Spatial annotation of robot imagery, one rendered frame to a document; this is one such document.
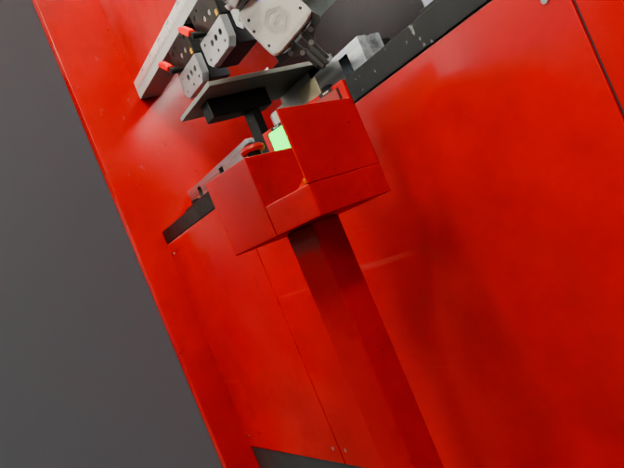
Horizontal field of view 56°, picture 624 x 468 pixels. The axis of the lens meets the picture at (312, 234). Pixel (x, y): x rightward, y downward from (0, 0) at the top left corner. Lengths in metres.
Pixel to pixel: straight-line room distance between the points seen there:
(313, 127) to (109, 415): 0.44
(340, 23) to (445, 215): 1.20
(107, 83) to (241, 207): 1.39
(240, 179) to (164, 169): 1.28
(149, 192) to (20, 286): 1.51
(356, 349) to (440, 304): 0.23
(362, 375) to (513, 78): 0.46
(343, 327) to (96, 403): 0.40
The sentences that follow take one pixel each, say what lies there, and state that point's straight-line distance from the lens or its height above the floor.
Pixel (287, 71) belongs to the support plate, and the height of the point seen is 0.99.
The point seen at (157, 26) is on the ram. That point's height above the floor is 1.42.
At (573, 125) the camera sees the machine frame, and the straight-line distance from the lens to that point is 0.80.
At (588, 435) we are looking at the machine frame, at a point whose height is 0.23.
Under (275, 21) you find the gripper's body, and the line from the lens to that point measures 1.08.
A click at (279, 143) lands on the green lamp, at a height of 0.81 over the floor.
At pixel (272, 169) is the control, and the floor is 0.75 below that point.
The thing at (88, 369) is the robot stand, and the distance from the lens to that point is 0.61.
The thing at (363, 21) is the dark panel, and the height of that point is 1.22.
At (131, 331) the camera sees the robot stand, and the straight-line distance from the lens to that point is 0.62.
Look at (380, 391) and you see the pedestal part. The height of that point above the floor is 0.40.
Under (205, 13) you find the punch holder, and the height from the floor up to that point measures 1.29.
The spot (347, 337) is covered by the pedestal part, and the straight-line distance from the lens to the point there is 0.87.
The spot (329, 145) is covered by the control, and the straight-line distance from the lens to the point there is 0.82.
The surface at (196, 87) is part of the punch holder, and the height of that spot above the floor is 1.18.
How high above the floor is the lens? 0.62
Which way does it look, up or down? 1 degrees up
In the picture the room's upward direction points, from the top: 23 degrees counter-clockwise
